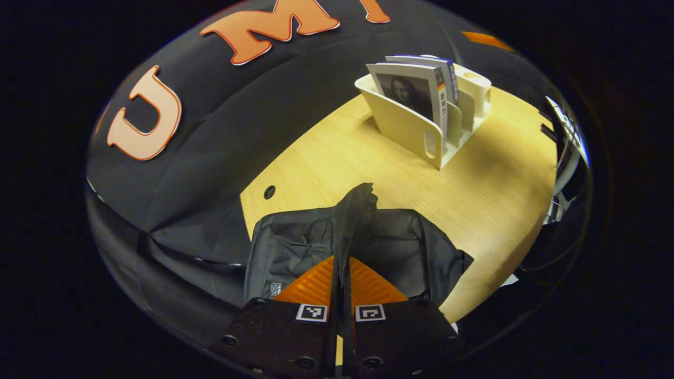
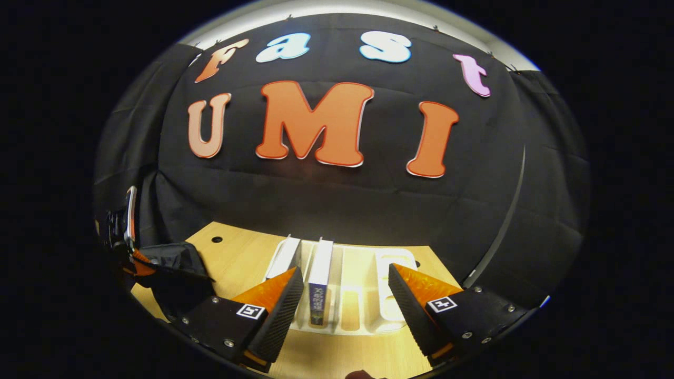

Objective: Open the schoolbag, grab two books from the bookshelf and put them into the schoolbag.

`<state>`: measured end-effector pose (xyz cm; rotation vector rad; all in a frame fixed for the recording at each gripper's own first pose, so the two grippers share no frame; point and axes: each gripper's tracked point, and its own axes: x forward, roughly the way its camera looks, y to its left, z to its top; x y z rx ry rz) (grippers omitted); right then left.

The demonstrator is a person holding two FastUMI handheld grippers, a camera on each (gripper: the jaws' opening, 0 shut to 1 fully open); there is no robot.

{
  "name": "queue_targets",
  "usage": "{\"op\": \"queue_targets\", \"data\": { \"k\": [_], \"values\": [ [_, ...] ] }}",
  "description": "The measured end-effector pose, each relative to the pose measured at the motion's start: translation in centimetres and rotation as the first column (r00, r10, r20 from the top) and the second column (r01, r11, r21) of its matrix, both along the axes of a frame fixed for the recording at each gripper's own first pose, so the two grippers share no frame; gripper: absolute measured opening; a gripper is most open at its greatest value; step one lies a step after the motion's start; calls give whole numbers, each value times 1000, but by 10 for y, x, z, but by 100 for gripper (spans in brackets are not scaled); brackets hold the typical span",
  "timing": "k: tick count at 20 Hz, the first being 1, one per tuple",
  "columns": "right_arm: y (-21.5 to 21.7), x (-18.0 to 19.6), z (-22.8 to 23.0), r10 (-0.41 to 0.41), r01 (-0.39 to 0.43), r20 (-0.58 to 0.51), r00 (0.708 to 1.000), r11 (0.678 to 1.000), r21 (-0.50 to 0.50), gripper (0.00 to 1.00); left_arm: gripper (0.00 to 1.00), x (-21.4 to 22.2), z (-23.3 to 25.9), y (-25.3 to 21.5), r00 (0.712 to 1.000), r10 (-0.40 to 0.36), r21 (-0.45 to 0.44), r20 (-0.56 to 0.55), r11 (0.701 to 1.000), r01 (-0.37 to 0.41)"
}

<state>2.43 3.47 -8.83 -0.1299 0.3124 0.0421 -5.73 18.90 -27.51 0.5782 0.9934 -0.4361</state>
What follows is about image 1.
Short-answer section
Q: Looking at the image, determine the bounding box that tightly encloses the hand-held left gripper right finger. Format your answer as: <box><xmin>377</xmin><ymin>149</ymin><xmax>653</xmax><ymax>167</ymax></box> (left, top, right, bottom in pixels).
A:
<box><xmin>342</xmin><ymin>256</ymin><xmax>468</xmax><ymax>378</ymax></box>

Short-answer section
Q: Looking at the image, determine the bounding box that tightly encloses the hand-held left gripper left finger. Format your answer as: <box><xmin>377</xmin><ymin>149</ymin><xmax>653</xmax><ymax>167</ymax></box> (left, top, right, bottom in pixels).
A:
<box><xmin>210</xmin><ymin>256</ymin><xmax>339</xmax><ymax>378</ymax></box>

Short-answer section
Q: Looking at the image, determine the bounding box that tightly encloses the black schoolbag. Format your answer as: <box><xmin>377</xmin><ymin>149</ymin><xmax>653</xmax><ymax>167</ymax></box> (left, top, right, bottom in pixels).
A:
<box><xmin>244</xmin><ymin>182</ymin><xmax>474</xmax><ymax>316</ymax></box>

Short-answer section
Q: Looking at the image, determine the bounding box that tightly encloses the white plastic bookshelf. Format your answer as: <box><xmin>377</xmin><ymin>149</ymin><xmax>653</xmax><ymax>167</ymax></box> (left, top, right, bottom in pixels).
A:
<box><xmin>354</xmin><ymin>54</ymin><xmax>493</xmax><ymax>171</ymax></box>

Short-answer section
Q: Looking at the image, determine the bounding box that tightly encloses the portrait cover book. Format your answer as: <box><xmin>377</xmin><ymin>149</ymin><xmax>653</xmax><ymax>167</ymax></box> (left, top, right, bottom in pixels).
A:
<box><xmin>365</xmin><ymin>63</ymin><xmax>450</xmax><ymax>154</ymax></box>

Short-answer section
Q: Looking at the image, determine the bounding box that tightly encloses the blue cover book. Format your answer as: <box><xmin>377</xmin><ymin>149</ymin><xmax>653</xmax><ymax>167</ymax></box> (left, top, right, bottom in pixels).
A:
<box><xmin>384</xmin><ymin>54</ymin><xmax>460</xmax><ymax>106</ymax></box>

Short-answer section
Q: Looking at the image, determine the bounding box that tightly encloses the white and black equipment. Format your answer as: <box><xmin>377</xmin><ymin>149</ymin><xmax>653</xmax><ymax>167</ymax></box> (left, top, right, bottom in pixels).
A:
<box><xmin>541</xmin><ymin>95</ymin><xmax>593</xmax><ymax>227</ymax></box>

